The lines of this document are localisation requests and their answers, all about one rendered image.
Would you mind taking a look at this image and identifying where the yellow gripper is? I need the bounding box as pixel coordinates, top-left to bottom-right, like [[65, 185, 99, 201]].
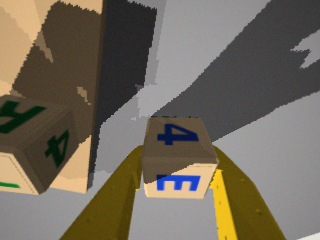
[[59, 145, 286, 240]]

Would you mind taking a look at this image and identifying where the tan flat mat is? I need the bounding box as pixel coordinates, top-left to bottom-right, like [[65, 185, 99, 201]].
[[0, 0, 107, 193]]

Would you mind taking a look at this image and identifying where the tan letter block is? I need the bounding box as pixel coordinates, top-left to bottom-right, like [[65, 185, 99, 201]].
[[0, 94, 79, 195], [141, 117, 220, 199]]

